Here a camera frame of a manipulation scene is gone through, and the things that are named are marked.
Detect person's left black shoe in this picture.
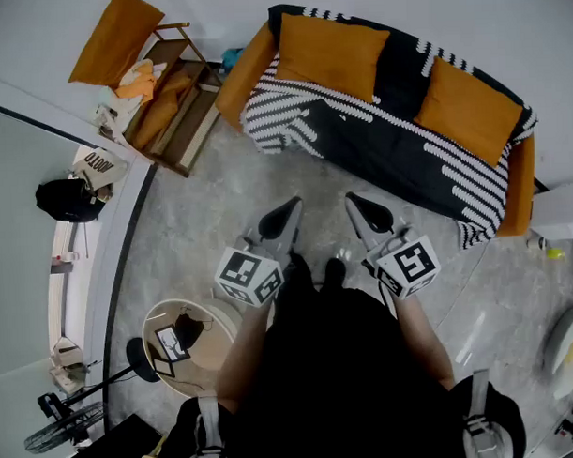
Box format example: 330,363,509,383
289,251,314,290

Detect orange sofa cushion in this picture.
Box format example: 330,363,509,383
272,8,394,107
410,53,526,171

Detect white cloth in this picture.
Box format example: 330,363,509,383
118,57,169,87

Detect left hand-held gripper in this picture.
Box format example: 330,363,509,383
211,196,307,311

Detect orange sofa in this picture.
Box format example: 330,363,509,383
211,0,544,259

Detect person's black clothing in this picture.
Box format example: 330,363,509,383
144,250,528,458

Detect small orange pillow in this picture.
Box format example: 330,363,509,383
158,69,194,107
128,88,182,152

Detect person's left forearm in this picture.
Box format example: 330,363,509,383
212,296,280,415

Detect white round furniture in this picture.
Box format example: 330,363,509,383
540,305,573,402

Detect wooden rattan shelf rack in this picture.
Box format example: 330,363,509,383
118,20,228,181

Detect person's left gray shoulder strap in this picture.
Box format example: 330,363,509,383
179,393,230,458

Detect person's gray shoulder strap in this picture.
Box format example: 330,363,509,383
460,368,514,458
179,393,230,458

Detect large flat orange pillow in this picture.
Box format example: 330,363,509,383
65,0,169,91

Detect beige printed tote bag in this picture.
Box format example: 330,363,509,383
70,145,129,192

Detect orange cloth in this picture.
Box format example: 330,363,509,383
113,63,159,106

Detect round wooden side table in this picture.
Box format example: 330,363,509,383
141,296,248,401

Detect black white framed picture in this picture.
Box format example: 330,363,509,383
153,323,192,365

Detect person's right black shoe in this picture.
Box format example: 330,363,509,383
323,257,350,290

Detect pale crumpled cloth pile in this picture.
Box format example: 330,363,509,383
92,84,144,140

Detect person's right forearm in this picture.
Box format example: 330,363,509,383
390,290,458,393

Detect black standing fan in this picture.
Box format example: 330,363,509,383
20,336,165,455

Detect black box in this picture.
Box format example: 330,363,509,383
67,412,165,458

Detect teal cloth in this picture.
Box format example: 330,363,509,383
220,46,248,74

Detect black bag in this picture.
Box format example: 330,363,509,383
34,176,108,225

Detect small dark picture frame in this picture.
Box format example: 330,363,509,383
148,342,176,380

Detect person's black shoe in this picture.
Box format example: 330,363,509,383
323,257,350,290
289,251,314,290

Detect black face mask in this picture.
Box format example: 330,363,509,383
173,304,216,352

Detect black white striped blanket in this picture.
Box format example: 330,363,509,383
234,0,544,259

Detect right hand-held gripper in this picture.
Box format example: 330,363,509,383
344,189,443,302

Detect person's right gray shoulder strap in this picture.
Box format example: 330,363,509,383
460,368,514,458

